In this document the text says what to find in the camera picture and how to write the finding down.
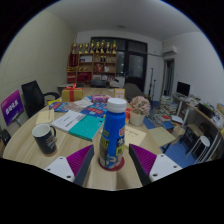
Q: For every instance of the pale yellow notebook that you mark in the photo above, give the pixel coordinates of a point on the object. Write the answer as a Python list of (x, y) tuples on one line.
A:
[(45, 117)]

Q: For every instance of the blue drink bottle white cap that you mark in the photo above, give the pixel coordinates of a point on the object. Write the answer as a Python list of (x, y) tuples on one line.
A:
[(112, 136)]

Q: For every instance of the square wooden stool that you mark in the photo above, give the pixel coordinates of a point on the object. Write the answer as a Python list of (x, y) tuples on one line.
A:
[(191, 130)]

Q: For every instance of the yellow gift box red ribbon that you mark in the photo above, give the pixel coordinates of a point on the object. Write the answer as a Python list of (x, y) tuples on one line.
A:
[(72, 94)]

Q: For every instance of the pile of books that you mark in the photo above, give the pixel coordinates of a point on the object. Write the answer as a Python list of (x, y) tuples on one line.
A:
[(168, 108)]

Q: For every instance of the wooden shelf unit with trophies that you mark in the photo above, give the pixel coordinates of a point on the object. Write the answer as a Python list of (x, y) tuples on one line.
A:
[(91, 63)]

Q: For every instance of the black computer monitor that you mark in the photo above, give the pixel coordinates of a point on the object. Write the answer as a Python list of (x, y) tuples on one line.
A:
[(183, 88)]

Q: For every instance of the purple sign board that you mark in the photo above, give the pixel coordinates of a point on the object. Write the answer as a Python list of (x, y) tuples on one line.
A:
[(11, 108)]

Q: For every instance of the pink flowers in white pot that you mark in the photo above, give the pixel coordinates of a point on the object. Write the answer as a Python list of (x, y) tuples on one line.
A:
[(139, 110)]

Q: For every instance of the small orange carton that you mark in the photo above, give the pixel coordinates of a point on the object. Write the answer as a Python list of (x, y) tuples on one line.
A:
[(119, 93)]

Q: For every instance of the white air conditioner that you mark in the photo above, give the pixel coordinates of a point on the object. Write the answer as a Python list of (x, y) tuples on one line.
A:
[(170, 51)]

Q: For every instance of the white booklet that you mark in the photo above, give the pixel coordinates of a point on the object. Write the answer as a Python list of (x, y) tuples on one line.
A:
[(67, 120)]

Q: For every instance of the tan paper envelope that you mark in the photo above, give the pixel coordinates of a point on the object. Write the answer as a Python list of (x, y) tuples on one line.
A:
[(135, 136)]

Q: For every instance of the black mug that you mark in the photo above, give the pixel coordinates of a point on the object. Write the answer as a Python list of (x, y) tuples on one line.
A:
[(45, 141)]

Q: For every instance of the black office chair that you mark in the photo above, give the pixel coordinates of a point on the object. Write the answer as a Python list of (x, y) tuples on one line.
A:
[(31, 96)]

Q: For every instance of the flat round red coaster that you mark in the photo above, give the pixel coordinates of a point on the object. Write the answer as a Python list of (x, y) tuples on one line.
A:
[(120, 166)]

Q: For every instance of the black slatted chair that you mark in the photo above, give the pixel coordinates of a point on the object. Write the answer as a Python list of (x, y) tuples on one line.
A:
[(4, 136)]

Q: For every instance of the teal book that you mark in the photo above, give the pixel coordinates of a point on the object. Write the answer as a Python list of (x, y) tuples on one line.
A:
[(86, 128)]

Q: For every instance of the grey armchair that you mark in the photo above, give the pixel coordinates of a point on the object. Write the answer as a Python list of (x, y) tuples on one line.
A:
[(133, 90)]

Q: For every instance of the black tripod stand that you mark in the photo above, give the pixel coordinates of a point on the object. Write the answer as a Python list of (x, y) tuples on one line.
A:
[(151, 85)]

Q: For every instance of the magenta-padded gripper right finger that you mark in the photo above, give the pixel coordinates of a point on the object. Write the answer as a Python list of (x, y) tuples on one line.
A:
[(146, 160)]

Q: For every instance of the dark glass door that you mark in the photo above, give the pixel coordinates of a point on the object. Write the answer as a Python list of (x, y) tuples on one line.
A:
[(136, 63)]

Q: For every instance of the long wooden wall desk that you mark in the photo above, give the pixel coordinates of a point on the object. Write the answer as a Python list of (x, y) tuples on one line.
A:
[(203, 115)]

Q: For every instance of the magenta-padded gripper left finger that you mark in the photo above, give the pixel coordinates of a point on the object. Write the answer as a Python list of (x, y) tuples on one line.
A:
[(80, 160)]

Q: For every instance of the pink packet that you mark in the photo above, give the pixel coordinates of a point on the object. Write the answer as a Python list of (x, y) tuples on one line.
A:
[(100, 98)]

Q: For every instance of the blue printed book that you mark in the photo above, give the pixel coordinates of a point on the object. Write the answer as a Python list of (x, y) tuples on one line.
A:
[(59, 106), (95, 110)]

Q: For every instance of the beige tote bag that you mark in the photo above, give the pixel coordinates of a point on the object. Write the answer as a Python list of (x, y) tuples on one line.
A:
[(178, 131)]

